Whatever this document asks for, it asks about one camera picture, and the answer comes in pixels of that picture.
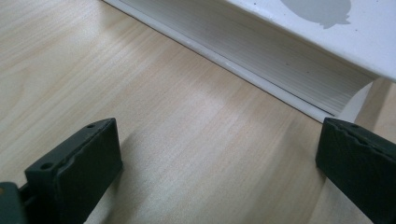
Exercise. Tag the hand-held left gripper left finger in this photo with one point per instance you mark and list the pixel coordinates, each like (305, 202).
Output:
(77, 174)

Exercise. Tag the white box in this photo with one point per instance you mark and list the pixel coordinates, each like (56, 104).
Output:
(280, 56)

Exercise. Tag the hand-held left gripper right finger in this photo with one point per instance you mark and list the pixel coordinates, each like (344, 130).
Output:
(358, 168)

